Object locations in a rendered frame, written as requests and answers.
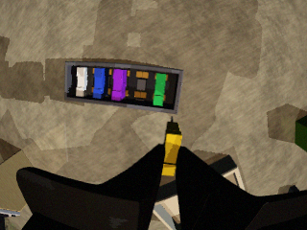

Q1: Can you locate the yellow fuse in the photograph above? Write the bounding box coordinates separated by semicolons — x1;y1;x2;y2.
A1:
162;116;183;176

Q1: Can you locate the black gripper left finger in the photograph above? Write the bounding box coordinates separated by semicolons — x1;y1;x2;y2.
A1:
15;143;165;230

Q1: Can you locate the green fuse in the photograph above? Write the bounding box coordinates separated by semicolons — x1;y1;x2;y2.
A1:
153;73;166;106

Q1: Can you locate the purple fuse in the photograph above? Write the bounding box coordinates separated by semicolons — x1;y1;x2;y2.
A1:
111;69;127;101

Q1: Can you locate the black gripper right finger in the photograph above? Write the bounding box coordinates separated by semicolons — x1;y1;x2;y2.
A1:
176;146;307;230

